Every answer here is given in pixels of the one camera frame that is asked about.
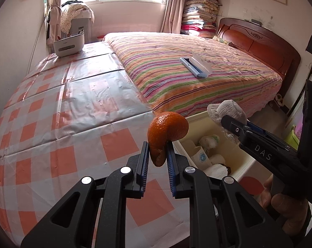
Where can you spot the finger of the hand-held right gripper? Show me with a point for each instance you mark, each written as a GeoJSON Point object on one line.
{"type": "Point", "coordinates": [259, 131]}
{"type": "Point", "coordinates": [234, 128]}

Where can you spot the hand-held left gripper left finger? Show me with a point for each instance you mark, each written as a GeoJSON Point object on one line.
{"type": "Point", "coordinates": [143, 170]}

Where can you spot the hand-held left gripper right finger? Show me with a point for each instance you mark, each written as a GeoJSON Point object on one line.
{"type": "Point", "coordinates": [171, 173]}

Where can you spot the white lacy sock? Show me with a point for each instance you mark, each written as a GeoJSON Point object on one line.
{"type": "Point", "coordinates": [231, 108]}

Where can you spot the cream plastic bin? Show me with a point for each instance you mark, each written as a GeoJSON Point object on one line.
{"type": "Point", "coordinates": [242, 164]}

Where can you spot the orange peel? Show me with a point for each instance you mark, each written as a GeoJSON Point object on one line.
{"type": "Point", "coordinates": [169, 126]}

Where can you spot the person's right hand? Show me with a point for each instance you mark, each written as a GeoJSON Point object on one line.
{"type": "Point", "coordinates": [287, 211]}

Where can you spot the green plastic basket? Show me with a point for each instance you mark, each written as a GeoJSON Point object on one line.
{"type": "Point", "coordinates": [293, 137]}

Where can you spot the paper cup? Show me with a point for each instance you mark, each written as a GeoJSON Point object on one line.
{"type": "Point", "coordinates": [201, 157]}

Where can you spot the pair of slippers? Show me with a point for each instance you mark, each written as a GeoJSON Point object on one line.
{"type": "Point", "coordinates": [279, 100]}

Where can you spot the red round object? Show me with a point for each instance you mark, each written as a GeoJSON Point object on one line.
{"type": "Point", "coordinates": [251, 186]}

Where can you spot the white fuzzy cloth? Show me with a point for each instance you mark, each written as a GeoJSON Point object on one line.
{"type": "Point", "coordinates": [215, 171]}

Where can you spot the white long box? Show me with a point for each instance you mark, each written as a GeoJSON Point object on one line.
{"type": "Point", "coordinates": [203, 64]}

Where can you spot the wooden headboard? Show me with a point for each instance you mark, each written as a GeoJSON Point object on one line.
{"type": "Point", "coordinates": [262, 46]}

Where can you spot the floral pillow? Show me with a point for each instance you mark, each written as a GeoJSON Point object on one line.
{"type": "Point", "coordinates": [221, 40]}

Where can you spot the orange white checked tablecloth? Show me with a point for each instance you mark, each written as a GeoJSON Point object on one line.
{"type": "Point", "coordinates": [68, 108]}

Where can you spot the striped bed sheet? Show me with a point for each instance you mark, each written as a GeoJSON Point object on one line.
{"type": "Point", "coordinates": [158, 64]}

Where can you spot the grey item on headboard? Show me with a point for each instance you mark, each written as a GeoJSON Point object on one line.
{"type": "Point", "coordinates": [256, 22]}

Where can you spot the stack of folded quilts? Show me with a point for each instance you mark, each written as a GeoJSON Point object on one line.
{"type": "Point", "coordinates": [200, 13]}

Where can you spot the small red stool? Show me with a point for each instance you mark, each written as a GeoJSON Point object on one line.
{"type": "Point", "coordinates": [101, 37]}

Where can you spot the white desktop organizer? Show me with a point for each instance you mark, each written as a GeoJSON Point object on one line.
{"type": "Point", "coordinates": [68, 47]}

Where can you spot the white floor appliance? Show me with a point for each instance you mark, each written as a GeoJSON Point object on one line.
{"type": "Point", "coordinates": [82, 24]}

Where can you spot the floral cloth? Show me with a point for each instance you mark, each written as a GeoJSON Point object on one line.
{"type": "Point", "coordinates": [70, 13]}

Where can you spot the dark garment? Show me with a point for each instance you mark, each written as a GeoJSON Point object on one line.
{"type": "Point", "coordinates": [70, 3]}

